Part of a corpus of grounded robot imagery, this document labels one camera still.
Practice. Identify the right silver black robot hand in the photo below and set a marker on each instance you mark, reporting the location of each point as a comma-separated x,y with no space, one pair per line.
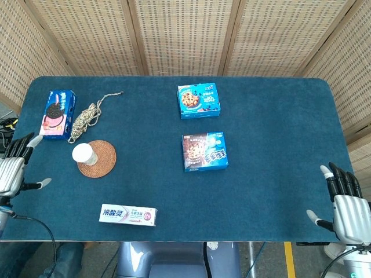
350,214

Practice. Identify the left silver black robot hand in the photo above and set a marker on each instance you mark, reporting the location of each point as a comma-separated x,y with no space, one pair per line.
11,173

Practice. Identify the white floral paper cup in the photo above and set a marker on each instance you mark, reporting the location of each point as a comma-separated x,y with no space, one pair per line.
82,153

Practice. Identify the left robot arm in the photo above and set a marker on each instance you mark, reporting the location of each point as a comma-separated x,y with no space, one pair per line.
3,215

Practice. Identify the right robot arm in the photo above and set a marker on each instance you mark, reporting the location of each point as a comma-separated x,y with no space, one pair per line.
359,263

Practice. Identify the round brown woven coaster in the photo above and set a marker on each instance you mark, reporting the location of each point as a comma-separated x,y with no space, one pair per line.
105,162

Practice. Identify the white round floor base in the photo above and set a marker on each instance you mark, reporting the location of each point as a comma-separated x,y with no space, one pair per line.
333,252

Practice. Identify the blue Oreo cookie box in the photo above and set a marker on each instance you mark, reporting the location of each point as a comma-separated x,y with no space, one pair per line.
58,110

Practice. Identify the dark teal table cloth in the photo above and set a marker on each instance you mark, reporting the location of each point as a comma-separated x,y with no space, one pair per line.
261,188

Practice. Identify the blue denim trouser leg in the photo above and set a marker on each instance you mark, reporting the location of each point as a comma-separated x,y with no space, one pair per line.
69,260

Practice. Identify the grey metal table leg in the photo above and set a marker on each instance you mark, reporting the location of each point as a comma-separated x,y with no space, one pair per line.
252,260

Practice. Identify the white pink toothpaste box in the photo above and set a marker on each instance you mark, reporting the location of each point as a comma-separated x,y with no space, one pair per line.
121,214

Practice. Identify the brown and blue cookie box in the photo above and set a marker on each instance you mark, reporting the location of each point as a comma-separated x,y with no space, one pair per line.
203,153

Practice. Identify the grey blue robot torso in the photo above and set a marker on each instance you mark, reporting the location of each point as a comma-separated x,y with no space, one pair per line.
174,260

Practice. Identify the light blue cookie box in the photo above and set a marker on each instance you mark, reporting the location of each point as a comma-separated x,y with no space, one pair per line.
197,101

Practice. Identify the woven bamboo folding screen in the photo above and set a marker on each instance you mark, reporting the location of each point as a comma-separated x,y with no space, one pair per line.
185,29

